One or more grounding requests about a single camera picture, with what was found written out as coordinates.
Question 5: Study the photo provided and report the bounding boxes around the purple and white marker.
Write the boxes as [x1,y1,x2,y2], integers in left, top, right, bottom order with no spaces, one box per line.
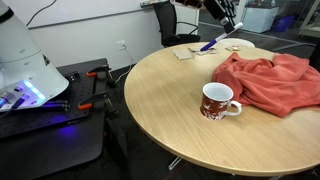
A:
[200,22,243,52]

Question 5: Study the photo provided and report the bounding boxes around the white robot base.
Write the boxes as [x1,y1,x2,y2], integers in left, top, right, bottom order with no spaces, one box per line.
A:
[0,0,69,112]

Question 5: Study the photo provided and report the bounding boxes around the red patterned mug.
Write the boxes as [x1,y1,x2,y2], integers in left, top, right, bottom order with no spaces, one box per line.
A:
[200,82,242,120]

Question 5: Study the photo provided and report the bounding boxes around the white cabinet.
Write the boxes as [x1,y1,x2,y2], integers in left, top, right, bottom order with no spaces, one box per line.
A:
[242,7,278,33]

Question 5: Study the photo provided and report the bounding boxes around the small brown packet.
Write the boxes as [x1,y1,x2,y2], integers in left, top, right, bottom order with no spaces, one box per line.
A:
[225,46,241,52]

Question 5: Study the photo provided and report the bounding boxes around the small paper scraps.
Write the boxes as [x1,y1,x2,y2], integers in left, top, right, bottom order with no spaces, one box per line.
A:
[189,46,218,56]

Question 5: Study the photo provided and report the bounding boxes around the black office chair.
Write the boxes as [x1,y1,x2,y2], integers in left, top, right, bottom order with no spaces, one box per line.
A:
[153,1,201,47]

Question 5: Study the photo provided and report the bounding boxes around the blue bin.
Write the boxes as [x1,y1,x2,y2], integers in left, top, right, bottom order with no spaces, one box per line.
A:
[273,16,294,32]

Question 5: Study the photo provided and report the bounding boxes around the grey paper card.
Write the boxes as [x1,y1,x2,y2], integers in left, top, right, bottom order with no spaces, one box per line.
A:
[173,49,194,60]

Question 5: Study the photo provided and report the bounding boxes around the orange-red cloth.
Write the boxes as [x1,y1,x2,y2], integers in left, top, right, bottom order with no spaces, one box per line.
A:
[212,53,320,117]

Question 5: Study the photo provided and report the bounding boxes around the round wooden table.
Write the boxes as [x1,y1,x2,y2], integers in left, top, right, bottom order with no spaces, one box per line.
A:
[123,41,320,177]

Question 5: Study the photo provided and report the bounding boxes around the black clamp orange tip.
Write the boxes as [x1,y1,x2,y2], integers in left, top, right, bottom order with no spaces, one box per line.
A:
[86,65,117,88]

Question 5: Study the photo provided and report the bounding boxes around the black perforated mounting board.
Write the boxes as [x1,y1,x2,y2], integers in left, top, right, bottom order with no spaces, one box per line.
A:
[0,59,109,139]

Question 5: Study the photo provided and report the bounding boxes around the white wall cable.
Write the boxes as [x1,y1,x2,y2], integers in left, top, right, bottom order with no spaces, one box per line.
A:
[114,41,134,84]

